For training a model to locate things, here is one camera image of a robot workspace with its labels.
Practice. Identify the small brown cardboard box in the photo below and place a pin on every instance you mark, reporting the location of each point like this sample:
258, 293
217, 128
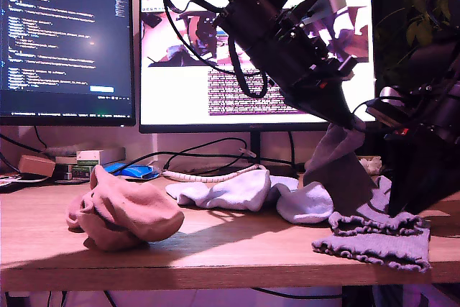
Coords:
36, 166

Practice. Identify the green printed small box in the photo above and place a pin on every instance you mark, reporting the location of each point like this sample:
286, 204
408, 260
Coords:
75, 173

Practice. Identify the green house plant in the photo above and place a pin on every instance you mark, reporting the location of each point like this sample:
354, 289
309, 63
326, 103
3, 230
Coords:
417, 30

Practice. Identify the white game controller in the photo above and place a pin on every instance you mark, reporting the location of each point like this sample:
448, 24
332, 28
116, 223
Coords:
370, 165

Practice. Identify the grey frilly-cuff sock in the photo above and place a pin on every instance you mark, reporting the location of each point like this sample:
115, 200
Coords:
377, 249
341, 177

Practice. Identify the blue plastic packet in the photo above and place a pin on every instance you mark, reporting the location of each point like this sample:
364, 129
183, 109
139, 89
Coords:
136, 171

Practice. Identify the pink sock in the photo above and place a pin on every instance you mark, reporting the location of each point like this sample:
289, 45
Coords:
143, 210
104, 238

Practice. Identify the white box green label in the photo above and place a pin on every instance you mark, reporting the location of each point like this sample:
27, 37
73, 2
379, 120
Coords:
100, 156

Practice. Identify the dark code computer monitor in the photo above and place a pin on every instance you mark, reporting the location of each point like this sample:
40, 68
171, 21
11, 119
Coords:
64, 34

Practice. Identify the bright white computer monitor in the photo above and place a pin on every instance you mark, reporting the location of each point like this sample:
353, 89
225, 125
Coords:
172, 98

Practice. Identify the white sock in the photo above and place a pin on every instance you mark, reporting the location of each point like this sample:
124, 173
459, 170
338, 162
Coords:
305, 206
233, 192

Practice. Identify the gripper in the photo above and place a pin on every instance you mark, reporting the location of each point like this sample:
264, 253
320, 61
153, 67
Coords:
391, 116
302, 62

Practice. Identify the black flat device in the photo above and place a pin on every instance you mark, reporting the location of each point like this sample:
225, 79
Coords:
14, 186

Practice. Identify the black monitor stand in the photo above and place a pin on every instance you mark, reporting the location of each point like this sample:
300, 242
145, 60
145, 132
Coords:
255, 149

